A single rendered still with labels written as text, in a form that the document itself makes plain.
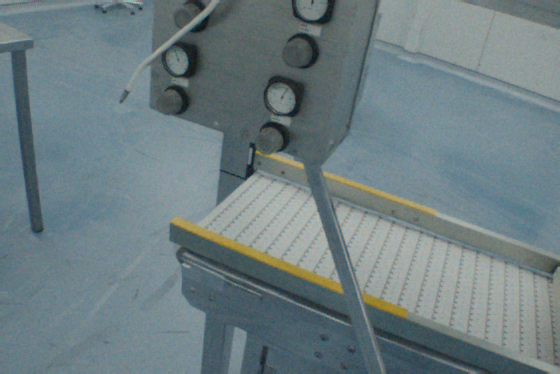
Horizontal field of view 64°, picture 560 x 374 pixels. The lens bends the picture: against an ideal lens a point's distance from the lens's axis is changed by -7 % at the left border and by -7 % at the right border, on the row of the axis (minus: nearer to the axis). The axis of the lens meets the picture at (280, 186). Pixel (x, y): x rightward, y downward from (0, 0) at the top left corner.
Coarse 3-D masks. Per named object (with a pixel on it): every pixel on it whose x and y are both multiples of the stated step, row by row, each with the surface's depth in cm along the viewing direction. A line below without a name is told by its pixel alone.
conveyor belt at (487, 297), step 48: (240, 192) 83; (288, 192) 85; (240, 240) 71; (288, 240) 73; (384, 240) 77; (432, 240) 79; (384, 288) 67; (432, 288) 68; (480, 288) 70; (528, 288) 71; (480, 336) 61; (528, 336) 62
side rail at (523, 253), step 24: (264, 168) 89; (288, 168) 87; (336, 192) 85; (360, 192) 83; (408, 216) 81; (432, 216) 79; (480, 240) 78; (504, 240) 76; (528, 264) 76; (552, 264) 74
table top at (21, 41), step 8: (0, 24) 159; (0, 32) 150; (8, 32) 151; (16, 32) 152; (0, 40) 143; (8, 40) 144; (16, 40) 145; (24, 40) 147; (32, 40) 149; (0, 48) 142; (8, 48) 144; (16, 48) 146; (24, 48) 148
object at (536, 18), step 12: (456, 0) 38; (468, 0) 37; (480, 0) 37; (492, 0) 36; (504, 0) 36; (516, 0) 36; (528, 0) 35; (540, 0) 35; (552, 0) 35; (504, 12) 36; (516, 12) 36; (528, 12) 36; (540, 12) 35; (552, 12) 35; (552, 24) 35
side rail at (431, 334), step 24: (192, 240) 66; (240, 264) 64; (264, 264) 62; (288, 288) 62; (312, 288) 61; (384, 312) 58; (408, 312) 58; (408, 336) 58; (432, 336) 56; (456, 336) 55; (480, 360) 55; (504, 360) 54; (528, 360) 53
